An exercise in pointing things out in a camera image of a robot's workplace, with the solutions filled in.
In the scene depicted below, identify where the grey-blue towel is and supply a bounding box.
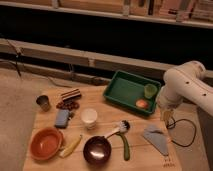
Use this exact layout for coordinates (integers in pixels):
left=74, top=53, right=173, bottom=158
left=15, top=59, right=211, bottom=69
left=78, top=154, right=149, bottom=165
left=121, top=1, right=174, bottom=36
left=142, top=125, right=169, bottom=156

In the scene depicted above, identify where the yellow banana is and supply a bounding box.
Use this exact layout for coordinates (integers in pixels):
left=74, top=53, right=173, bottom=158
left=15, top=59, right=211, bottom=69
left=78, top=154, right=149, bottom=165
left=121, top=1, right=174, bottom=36
left=59, top=135, right=82, bottom=158

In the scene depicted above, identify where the blue sponge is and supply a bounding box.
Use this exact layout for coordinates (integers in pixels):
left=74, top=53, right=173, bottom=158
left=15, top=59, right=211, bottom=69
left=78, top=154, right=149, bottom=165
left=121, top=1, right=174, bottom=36
left=55, top=110, right=69, bottom=128

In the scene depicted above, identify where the orange fruit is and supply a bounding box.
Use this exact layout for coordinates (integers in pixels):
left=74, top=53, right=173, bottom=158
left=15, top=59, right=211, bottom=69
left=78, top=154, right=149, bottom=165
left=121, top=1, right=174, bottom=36
left=136, top=99, right=148, bottom=109

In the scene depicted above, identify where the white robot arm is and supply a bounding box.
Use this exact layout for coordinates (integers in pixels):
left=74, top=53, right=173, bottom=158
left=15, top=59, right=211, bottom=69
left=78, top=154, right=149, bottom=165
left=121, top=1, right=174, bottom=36
left=156, top=61, right=213, bottom=124

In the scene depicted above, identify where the bunch of dark grapes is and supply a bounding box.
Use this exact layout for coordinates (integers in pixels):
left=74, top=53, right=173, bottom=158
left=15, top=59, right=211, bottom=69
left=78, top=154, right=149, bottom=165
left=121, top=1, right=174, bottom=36
left=56, top=101, right=79, bottom=110

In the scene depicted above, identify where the small metal cup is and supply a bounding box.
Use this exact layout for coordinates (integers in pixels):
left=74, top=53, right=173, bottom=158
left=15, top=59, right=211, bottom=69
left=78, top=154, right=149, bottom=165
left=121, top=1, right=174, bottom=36
left=36, top=95, right=51, bottom=112

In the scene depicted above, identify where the black cable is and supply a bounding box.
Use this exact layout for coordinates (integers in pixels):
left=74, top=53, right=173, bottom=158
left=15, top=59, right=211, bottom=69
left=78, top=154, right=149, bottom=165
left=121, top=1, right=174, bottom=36
left=166, top=118, right=198, bottom=148

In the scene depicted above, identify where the striped chocolate wafer block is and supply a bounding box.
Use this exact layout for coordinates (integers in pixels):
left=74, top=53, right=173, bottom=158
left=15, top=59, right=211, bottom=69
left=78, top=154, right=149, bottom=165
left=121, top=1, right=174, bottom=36
left=61, top=89, right=81, bottom=101

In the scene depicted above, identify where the green plastic cup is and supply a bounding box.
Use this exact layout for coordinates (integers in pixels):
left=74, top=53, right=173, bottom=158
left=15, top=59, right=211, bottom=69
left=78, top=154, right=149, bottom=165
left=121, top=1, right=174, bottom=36
left=144, top=84, right=157, bottom=99

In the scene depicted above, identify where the white paper cup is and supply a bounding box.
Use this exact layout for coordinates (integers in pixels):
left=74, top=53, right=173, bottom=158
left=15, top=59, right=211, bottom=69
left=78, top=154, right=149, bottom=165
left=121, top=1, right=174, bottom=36
left=81, top=108, right=98, bottom=129

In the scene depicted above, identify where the orange plastic bowl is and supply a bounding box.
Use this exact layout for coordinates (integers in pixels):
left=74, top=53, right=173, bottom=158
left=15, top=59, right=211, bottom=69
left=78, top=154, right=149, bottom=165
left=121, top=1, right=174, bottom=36
left=30, top=127, right=63, bottom=161

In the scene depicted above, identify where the green plastic tray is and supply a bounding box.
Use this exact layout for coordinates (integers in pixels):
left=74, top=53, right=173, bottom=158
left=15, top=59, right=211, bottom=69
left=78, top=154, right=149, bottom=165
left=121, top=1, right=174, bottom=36
left=103, top=70, right=161, bottom=116

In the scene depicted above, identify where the dark brown bowl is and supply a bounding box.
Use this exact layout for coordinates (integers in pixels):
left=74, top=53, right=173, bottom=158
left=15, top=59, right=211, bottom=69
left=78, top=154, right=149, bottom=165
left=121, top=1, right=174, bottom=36
left=83, top=136, right=112, bottom=165

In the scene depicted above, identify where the wooden board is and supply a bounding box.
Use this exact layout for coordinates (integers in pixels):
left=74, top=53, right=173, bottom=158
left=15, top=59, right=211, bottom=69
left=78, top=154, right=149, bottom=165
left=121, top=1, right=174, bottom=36
left=23, top=86, right=182, bottom=171

